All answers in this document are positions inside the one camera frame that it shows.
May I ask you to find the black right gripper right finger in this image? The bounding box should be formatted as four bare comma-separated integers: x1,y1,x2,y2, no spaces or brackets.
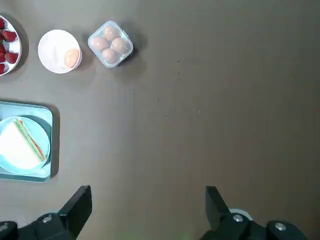
199,186,310,240

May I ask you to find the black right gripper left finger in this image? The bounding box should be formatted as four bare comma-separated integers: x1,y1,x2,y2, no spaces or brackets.
0,185,93,240

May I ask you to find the triangular toy sandwich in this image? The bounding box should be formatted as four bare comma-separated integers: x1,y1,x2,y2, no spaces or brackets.
0,119,47,169

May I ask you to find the light blue round plate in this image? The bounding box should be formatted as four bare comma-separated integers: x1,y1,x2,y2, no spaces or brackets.
0,115,51,175

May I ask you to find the teal rectangular tray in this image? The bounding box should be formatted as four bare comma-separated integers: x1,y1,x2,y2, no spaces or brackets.
0,101,54,183

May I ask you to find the white plate of strawberries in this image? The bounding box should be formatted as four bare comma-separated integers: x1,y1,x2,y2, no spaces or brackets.
0,15,23,76

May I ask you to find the brown egg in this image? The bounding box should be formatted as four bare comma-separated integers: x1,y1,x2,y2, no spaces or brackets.
64,48,80,68
91,36,109,51
103,25,117,40
111,37,126,54
101,48,118,64

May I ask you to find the pink bowl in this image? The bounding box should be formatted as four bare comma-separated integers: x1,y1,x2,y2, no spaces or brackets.
37,29,83,74

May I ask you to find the clear plastic egg container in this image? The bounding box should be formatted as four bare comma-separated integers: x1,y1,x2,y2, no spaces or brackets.
87,20,134,68

